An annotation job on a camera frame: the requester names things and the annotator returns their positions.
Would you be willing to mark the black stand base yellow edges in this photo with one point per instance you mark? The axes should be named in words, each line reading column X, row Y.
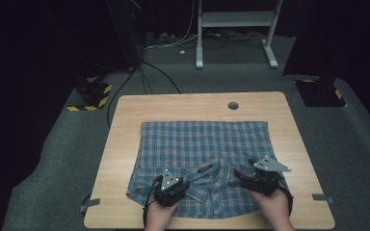
column 321, row 94

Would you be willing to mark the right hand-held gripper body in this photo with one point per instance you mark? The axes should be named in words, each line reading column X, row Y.
column 266, row 183

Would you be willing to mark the person's right hand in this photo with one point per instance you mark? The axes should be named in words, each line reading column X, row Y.
column 274, row 208

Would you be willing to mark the black upright stand column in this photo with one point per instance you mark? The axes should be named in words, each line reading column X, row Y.
column 128, row 32

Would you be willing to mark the white metal desk frame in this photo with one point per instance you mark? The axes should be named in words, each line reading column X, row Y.
column 237, row 19

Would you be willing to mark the dark power strip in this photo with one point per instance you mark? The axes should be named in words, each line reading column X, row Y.
column 160, row 37

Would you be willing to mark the grey tape strip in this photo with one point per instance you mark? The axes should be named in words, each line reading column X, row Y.
column 91, row 202
column 322, row 197

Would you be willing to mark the black yellow striped stand base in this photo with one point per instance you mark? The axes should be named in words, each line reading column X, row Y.
column 93, row 96

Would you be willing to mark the person's left hand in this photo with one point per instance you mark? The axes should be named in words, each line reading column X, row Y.
column 159, row 218

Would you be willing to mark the blue plaid short-sleeved shirt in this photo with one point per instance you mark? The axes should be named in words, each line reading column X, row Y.
column 189, row 144

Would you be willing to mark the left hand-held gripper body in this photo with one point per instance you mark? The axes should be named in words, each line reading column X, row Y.
column 168, row 194

